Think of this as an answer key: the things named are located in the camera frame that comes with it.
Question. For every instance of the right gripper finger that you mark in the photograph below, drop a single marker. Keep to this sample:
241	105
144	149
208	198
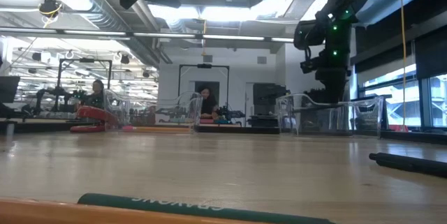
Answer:
333	93

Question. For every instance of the black pen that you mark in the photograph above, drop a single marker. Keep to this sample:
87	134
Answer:
412	164

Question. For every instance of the black background robot arm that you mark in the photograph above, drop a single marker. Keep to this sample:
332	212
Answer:
40	98

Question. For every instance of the clear plastic bin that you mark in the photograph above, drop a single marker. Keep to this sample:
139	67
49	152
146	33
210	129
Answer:
190	112
370	112

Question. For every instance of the black background cabinet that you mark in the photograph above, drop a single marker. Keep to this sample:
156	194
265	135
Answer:
267	93

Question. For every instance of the red object by window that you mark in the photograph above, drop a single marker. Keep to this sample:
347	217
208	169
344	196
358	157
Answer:
398	128

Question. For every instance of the person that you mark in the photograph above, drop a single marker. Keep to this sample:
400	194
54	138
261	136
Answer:
97	98
209	103

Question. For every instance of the long ceiling light bar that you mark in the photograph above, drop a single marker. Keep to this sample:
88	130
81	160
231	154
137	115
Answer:
164	35

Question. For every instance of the red stapler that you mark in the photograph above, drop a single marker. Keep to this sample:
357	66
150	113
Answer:
92	114

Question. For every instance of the black monitor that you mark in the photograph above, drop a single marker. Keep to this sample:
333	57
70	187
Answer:
8	89

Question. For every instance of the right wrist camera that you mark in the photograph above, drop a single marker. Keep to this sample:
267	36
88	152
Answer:
309	66

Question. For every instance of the grey wall vent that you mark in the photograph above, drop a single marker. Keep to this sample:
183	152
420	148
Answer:
262	60
207	58

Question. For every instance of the black gantry frame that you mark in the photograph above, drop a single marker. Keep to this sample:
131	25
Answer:
204	66
85	60

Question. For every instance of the black round ceiling camera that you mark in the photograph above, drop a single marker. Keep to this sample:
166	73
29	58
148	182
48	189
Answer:
50	7

